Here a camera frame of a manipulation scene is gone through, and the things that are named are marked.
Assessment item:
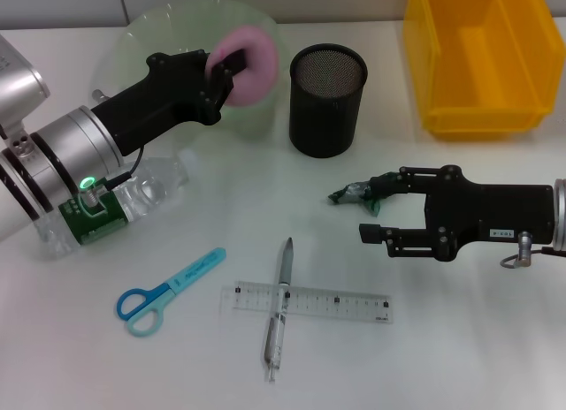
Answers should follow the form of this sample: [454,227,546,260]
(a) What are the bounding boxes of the pink toy peach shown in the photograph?
[207,24,280,107]

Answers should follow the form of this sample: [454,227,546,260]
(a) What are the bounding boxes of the clear plastic ruler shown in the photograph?
[220,280,394,325]

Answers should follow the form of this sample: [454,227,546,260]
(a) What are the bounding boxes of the clear green-label water bottle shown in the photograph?
[33,148,200,261]

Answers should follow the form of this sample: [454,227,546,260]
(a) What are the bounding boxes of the right wrist grey cable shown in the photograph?
[499,231,566,270]

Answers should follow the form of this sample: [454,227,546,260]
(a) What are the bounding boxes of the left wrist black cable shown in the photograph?
[80,144,146,204]

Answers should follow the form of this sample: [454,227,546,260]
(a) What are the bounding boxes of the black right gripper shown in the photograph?
[358,164,557,263]

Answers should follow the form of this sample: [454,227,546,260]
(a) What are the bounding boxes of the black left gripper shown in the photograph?
[90,47,250,158]

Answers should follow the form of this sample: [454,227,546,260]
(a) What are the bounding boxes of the green plastic wrapper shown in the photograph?
[326,171,402,217]

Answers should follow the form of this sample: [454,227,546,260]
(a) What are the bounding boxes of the black mesh pen holder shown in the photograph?
[288,42,369,159]

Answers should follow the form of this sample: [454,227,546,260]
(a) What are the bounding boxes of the blue scissors with cover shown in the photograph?
[116,247,228,339]

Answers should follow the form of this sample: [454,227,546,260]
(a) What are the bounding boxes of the translucent green fruit bowl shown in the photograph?
[90,0,287,141]

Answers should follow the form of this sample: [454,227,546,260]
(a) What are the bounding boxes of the yellow plastic bin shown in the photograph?
[402,0,566,140]

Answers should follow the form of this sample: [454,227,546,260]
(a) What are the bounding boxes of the grey clear pen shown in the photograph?
[264,236,296,383]

